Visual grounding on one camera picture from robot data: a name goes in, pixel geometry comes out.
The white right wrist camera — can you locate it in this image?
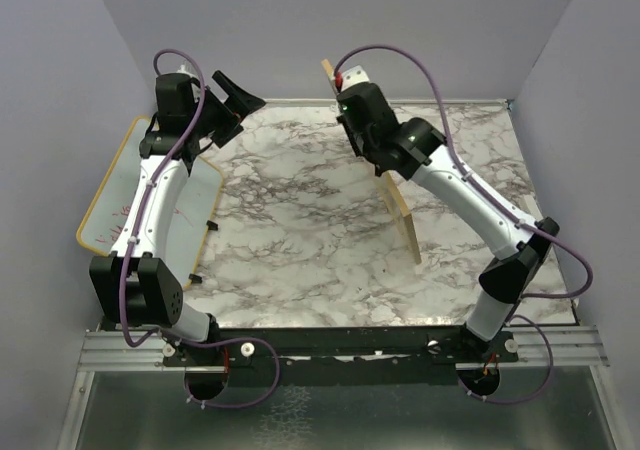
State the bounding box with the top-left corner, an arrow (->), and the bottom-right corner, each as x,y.
334,65 -> 370,94

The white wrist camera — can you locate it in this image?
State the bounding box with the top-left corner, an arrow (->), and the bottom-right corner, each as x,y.
177,63 -> 204,100
334,65 -> 370,94

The aluminium rail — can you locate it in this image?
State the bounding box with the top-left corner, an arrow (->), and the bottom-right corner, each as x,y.
249,98 -> 515,111
78,325 -> 610,373

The yellow-rimmed whiteboard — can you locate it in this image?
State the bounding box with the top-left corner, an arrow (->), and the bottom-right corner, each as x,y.
76,116 -> 224,288

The light wooden picture frame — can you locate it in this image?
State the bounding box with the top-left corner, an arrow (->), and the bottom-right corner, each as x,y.
319,58 -> 423,265

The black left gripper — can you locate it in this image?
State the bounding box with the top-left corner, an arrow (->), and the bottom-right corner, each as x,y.
188,71 -> 265,146

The aluminium back rail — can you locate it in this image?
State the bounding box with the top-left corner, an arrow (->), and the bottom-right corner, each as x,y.
249,98 -> 515,111

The aluminium front rail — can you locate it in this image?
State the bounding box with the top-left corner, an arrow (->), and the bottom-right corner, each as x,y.
78,325 -> 610,373

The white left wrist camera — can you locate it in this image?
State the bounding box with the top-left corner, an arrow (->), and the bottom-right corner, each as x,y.
177,63 -> 204,100

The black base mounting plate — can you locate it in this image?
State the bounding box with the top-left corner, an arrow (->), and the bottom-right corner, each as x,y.
163,326 -> 518,388

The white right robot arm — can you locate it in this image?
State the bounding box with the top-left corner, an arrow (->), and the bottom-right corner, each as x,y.
337,82 -> 559,361

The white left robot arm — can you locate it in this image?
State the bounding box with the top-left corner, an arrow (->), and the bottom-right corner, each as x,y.
89,69 -> 266,365

